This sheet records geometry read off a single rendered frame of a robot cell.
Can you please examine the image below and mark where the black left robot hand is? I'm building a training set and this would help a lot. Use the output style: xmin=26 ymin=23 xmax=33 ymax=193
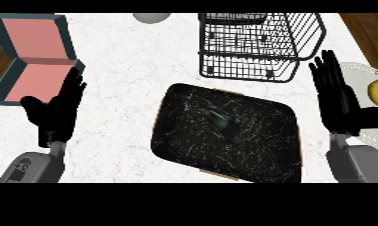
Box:
xmin=19 ymin=66 xmax=88 ymax=149

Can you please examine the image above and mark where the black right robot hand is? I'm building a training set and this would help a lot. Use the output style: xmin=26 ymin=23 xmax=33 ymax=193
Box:
xmin=306 ymin=49 xmax=378 ymax=137

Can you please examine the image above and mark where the black marbled tray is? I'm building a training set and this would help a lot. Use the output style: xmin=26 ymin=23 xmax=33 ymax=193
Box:
xmin=148 ymin=82 xmax=302 ymax=184

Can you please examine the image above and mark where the yellow fruit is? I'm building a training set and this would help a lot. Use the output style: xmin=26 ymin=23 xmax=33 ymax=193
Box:
xmin=367 ymin=79 xmax=378 ymax=106

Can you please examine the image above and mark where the white plate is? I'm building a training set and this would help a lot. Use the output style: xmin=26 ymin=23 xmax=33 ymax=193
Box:
xmin=337 ymin=61 xmax=378 ymax=148

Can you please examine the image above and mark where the pink and teal open box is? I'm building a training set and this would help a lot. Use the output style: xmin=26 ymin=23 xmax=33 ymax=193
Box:
xmin=0 ymin=13 xmax=86 ymax=107

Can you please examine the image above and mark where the brown wooden surface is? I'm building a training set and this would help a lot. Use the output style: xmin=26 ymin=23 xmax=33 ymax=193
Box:
xmin=337 ymin=13 xmax=378 ymax=68

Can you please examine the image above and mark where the grey round object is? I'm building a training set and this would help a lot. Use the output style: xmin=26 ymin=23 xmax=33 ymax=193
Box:
xmin=131 ymin=13 xmax=172 ymax=24

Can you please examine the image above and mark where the black wire tiered basket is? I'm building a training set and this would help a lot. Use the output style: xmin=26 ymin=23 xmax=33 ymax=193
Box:
xmin=196 ymin=13 xmax=327 ymax=83

